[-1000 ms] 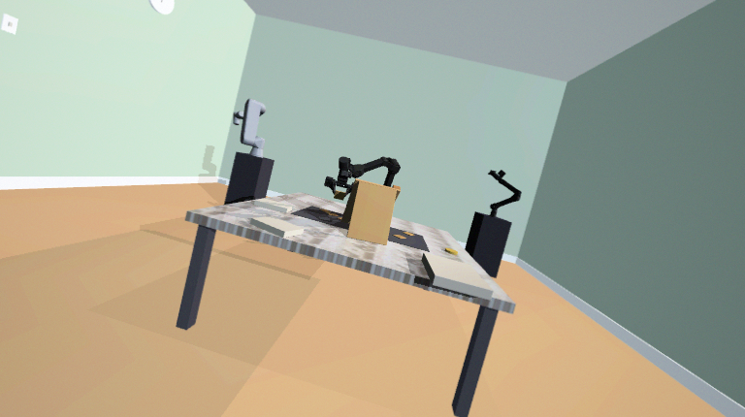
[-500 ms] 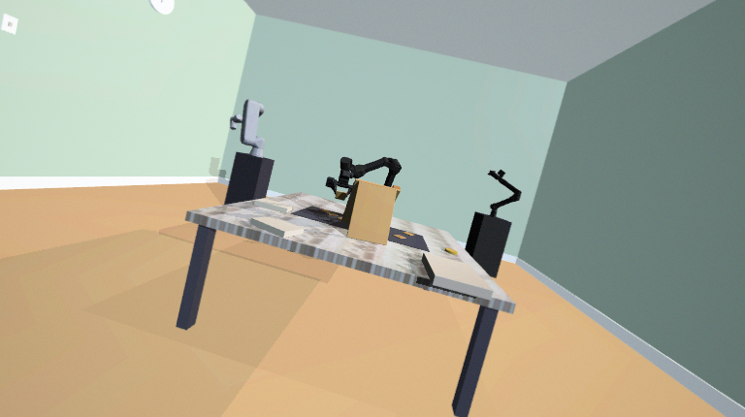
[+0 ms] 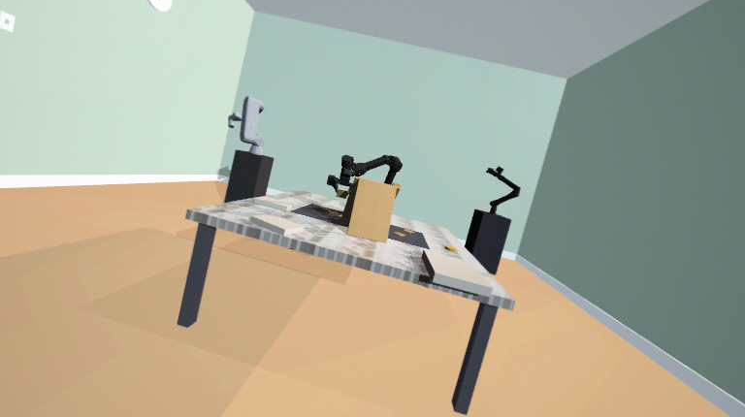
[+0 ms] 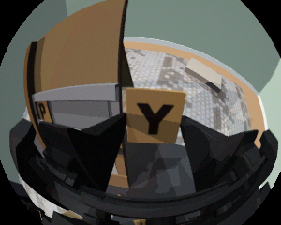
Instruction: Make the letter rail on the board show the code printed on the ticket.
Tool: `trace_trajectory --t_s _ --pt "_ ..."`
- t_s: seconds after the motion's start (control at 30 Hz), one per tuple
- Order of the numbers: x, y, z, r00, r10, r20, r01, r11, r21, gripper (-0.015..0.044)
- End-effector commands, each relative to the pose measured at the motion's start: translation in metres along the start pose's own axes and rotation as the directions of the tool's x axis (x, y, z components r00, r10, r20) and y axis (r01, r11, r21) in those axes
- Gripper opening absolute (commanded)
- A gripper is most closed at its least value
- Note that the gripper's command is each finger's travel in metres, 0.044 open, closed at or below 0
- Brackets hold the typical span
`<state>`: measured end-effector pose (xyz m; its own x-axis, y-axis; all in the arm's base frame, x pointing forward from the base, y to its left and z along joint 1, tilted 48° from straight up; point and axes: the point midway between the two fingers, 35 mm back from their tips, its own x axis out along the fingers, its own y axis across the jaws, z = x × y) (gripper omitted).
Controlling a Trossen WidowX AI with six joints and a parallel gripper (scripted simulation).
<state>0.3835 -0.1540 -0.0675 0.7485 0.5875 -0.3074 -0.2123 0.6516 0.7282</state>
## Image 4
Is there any brown wooden board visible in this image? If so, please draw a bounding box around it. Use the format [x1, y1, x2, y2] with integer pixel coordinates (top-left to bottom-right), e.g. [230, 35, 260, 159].
[23, 0, 133, 188]

